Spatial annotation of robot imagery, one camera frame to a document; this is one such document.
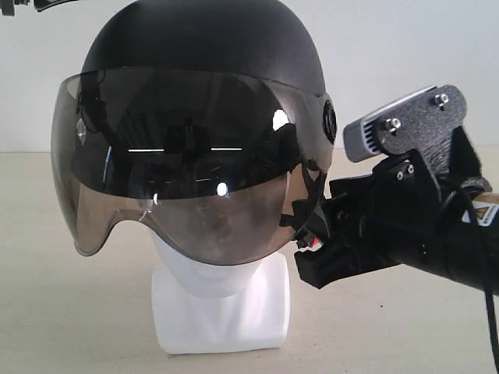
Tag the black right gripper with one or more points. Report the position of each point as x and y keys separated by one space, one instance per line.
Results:
x=375 y=215

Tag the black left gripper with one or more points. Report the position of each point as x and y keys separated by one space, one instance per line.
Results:
x=8 y=7

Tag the black helmet with tinted visor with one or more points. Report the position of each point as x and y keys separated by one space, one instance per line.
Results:
x=208 y=122

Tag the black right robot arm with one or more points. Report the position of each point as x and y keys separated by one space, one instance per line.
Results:
x=464 y=244

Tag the white mannequin head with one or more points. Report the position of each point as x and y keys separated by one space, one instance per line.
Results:
x=205 y=309

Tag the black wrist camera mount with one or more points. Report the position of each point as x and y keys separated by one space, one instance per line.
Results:
x=416 y=121

